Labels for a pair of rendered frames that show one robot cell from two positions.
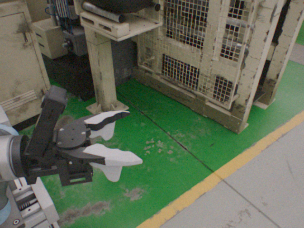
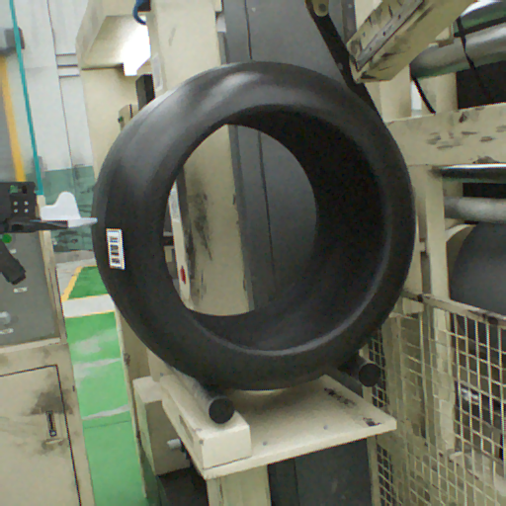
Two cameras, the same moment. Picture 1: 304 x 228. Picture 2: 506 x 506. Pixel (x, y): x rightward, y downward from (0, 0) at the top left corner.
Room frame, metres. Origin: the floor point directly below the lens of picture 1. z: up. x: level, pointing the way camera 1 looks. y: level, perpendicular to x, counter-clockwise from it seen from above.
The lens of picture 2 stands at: (0.56, -0.39, 1.32)
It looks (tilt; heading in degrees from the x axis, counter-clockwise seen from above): 9 degrees down; 27
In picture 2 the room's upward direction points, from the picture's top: 6 degrees counter-clockwise
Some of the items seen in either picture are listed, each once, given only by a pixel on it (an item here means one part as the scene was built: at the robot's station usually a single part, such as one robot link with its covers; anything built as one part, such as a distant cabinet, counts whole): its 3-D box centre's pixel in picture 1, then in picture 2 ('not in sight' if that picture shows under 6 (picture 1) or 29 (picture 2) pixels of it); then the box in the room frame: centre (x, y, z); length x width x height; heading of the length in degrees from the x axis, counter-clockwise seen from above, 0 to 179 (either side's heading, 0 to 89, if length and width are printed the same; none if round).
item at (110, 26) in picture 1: (103, 22); (200, 411); (1.54, 0.28, 0.83); 0.36 x 0.09 x 0.06; 46
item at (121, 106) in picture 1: (107, 106); not in sight; (1.81, 0.37, 0.02); 0.27 x 0.27 x 0.04; 46
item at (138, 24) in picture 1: (121, 23); (269, 413); (1.64, 0.18, 0.80); 0.37 x 0.36 x 0.02; 136
